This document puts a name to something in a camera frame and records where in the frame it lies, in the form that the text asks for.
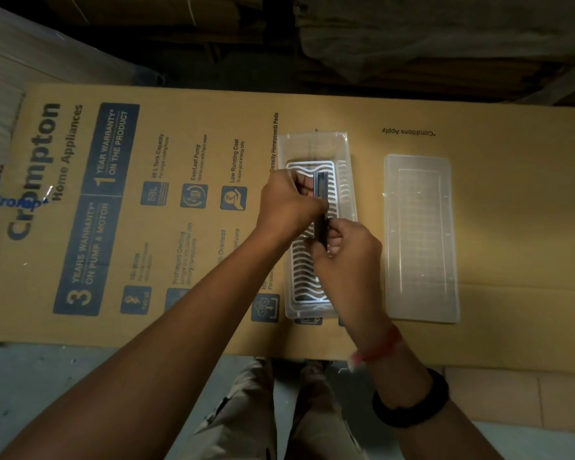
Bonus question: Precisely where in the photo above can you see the person's left hand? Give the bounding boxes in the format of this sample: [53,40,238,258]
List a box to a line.
[254,168,331,246]

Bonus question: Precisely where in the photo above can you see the person's right hand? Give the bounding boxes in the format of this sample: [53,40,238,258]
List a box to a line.
[309,218,395,348]

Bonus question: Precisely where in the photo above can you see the black strip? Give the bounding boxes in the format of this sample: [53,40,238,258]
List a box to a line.
[313,171,331,252]

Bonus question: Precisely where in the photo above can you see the person's right forearm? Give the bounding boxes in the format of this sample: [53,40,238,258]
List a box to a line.
[351,325,507,460]

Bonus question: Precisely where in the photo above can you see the person's left forearm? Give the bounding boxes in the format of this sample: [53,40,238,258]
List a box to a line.
[0,229,275,460]

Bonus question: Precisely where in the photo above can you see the clear plastic container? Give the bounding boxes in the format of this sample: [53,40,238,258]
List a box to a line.
[276,131,360,321]

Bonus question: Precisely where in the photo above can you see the white wavy tray insert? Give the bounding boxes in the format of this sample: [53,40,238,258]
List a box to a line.
[286,160,354,305]

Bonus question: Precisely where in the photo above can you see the clear plastic lid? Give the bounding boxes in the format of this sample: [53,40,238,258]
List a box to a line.
[384,153,461,325]

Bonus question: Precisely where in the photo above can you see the red thread wristband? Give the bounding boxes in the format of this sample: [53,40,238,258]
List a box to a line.
[349,325,406,370]

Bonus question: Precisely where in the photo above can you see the large printed cardboard box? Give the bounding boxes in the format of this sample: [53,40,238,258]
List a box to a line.
[0,83,575,375]

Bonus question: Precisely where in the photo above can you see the black wristband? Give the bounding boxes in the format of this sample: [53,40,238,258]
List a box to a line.
[371,368,450,430]

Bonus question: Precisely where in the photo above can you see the grey tarp sheet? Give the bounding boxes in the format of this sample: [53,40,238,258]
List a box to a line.
[291,0,575,84]

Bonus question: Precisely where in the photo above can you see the person's beige trousers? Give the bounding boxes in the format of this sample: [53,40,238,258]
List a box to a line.
[181,358,371,460]

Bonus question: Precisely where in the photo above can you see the plain tan cardboard piece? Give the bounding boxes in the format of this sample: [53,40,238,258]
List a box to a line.
[442,366,575,425]

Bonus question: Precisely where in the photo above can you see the blue printed tape strip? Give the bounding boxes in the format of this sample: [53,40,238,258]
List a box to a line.
[0,186,54,235]

